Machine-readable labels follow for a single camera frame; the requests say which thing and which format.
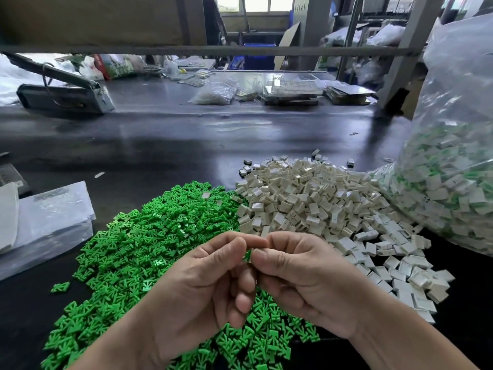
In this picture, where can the person's right hand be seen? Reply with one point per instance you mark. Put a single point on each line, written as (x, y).
(320, 281)

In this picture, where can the person's left hand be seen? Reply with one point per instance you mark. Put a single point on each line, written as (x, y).
(200, 296)

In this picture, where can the small green plastic part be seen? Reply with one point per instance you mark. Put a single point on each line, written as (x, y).
(248, 256)
(60, 287)

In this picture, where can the pile of white plastic caps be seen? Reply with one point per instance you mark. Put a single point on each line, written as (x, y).
(323, 196)

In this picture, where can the pile of green plastic clips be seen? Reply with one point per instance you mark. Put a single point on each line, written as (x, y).
(131, 242)

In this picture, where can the clear plastic bag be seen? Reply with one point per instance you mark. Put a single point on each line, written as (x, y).
(451, 181)

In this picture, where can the person's left forearm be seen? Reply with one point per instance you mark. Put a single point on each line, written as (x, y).
(123, 350)

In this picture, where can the small clear bag of parts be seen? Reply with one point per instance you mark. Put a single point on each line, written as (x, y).
(213, 92)

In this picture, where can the stack of clear flat bags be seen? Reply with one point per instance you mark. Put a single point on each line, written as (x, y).
(54, 223)

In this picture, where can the dark flat tray stack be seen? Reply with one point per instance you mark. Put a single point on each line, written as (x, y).
(349, 94)

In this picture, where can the white paper notebook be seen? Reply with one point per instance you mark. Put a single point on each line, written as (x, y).
(8, 215)

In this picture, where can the blue crate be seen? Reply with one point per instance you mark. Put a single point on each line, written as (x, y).
(254, 60)

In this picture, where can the grey heat sealer machine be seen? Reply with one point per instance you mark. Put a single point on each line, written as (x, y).
(65, 97)

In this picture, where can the grey metal horizontal bar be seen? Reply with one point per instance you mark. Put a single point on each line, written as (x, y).
(231, 51)

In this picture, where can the white plastic sack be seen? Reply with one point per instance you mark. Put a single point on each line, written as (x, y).
(23, 77)

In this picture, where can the grey metal slanted post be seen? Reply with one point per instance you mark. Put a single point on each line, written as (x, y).
(412, 57)

